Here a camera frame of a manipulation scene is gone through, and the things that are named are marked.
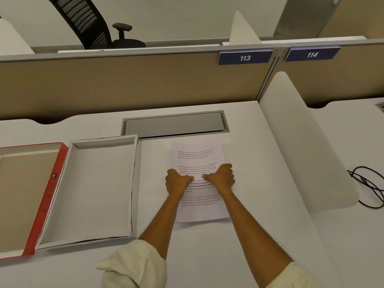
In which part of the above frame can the person's right hand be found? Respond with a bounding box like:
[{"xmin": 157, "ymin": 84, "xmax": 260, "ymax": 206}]
[{"xmin": 202, "ymin": 164, "xmax": 235, "ymax": 194}]

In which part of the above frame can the person's left hand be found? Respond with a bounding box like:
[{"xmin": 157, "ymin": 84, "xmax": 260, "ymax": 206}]
[{"xmin": 165, "ymin": 168, "xmax": 195, "ymax": 196}]

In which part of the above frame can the printed white paper sheet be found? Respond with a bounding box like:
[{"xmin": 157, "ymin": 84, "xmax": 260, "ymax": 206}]
[{"xmin": 170, "ymin": 139, "xmax": 231, "ymax": 223}]

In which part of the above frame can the person's left forearm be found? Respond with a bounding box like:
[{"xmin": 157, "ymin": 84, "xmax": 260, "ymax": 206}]
[{"xmin": 136, "ymin": 192, "xmax": 188, "ymax": 261}]

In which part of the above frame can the person's right forearm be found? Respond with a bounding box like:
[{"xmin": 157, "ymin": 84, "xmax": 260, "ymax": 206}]
[{"xmin": 214, "ymin": 189, "xmax": 296, "ymax": 284}]

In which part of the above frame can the white cardboard box tray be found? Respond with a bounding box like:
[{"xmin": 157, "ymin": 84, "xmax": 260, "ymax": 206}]
[{"xmin": 36, "ymin": 134, "xmax": 141, "ymax": 250}]

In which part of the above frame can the white rounded desk divider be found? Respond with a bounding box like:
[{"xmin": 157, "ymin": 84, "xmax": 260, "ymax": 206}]
[
  {"xmin": 259, "ymin": 71, "xmax": 360, "ymax": 214},
  {"xmin": 229, "ymin": 11, "xmax": 262, "ymax": 46},
  {"xmin": 0, "ymin": 18, "xmax": 36, "ymax": 56}
]

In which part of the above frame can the beige cubicle partition panel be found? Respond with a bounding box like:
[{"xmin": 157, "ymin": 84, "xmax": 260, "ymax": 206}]
[
  {"xmin": 259, "ymin": 39, "xmax": 384, "ymax": 109},
  {"xmin": 0, "ymin": 45, "xmax": 282, "ymax": 125}
]

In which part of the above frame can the blue desk number sign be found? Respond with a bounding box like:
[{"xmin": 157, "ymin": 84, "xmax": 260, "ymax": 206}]
[
  {"xmin": 217, "ymin": 50, "xmax": 274, "ymax": 66},
  {"xmin": 284, "ymin": 47, "xmax": 341, "ymax": 62}
]

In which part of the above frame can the red cardboard box lid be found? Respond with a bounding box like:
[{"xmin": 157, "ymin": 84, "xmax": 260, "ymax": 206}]
[{"xmin": 0, "ymin": 142, "xmax": 69, "ymax": 261}]

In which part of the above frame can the black mesh office chair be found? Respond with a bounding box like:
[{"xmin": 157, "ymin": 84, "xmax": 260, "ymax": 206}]
[{"xmin": 44, "ymin": 0, "xmax": 146, "ymax": 50}]

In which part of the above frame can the grey desk cable hatch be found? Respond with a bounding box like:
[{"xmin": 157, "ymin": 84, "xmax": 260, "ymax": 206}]
[{"xmin": 121, "ymin": 110, "xmax": 230, "ymax": 139}]

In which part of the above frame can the black cable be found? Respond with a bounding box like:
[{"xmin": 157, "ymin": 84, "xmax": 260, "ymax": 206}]
[{"xmin": 347, "ymin": 166, "xmax": 384, "ymax": 210}]

